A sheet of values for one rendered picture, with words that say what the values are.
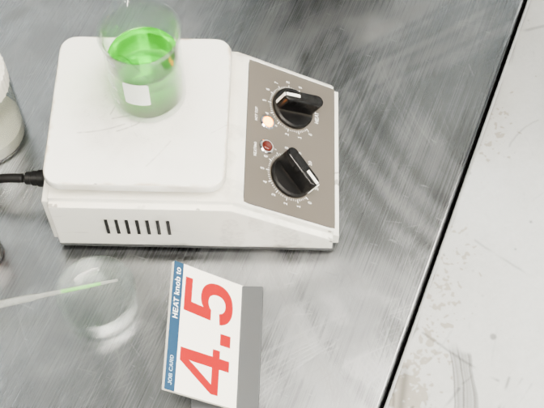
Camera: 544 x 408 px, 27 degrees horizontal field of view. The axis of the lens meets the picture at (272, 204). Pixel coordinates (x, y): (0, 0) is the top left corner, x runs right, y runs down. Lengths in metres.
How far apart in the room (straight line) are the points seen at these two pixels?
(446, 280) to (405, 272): 0.03
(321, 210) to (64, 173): 0.18
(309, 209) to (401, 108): 0.14
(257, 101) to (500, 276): 0.21
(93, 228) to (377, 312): 0.20
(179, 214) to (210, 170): 0.04
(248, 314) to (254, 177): 0.10
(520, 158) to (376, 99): 0.12
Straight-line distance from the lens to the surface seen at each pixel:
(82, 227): 0.79
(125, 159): 0.75
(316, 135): 0.81
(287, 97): 0.79
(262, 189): 0.77
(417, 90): 0.89
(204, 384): 0.75
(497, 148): 0.87
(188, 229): 0.78
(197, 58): 0.79
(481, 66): 0.91
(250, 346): 0.78
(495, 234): 0.83
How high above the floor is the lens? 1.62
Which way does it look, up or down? 61 degrees down
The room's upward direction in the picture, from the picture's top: straight up
